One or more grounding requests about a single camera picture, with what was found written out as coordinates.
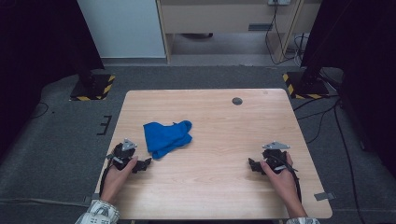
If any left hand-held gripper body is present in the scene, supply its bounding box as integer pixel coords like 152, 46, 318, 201
106, 138, 138, 171

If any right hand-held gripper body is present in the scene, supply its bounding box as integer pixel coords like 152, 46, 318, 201
262, 141, 291, 174

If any blue cloth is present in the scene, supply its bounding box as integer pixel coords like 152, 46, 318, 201
143, 119, 193, 161

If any person's right hand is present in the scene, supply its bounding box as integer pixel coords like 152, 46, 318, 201
260, 152, 302, 204

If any person's left hand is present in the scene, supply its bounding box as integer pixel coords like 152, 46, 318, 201
100, 155, 139, 204

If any grey tape piece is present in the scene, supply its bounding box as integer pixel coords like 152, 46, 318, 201
82, 192, 101, 205
313, 191, 337, 202

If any black stand base striped edge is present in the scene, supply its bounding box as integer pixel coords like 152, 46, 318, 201
69, 73, 116, 102
282, 71, 331, 101

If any white cabinet panel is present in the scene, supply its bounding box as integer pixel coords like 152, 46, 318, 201
77, 0, 166, 59

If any dark grey rectangular plate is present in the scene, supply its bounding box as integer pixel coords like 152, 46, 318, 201
247, 22, 274, 32

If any black curtain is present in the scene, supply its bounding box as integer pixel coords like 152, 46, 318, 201
0, 0, 106, 157
300, 0, 396, 178

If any light wooden desk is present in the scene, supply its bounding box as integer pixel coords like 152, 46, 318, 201
155, 0, 323, 64

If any left hand-held gripper cable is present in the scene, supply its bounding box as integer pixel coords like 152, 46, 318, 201
98, 155, 116, 195

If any long black floor cable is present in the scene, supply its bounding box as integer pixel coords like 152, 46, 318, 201
332, 102, 361, 224

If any thin black floor cable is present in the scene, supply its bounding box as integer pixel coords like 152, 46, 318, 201
31, 102, 50, 119

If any grey floor cable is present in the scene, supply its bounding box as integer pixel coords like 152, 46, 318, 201
0, 197, 92, 208

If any black power cable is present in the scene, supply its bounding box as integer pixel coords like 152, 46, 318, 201
264, 0, 302, 65

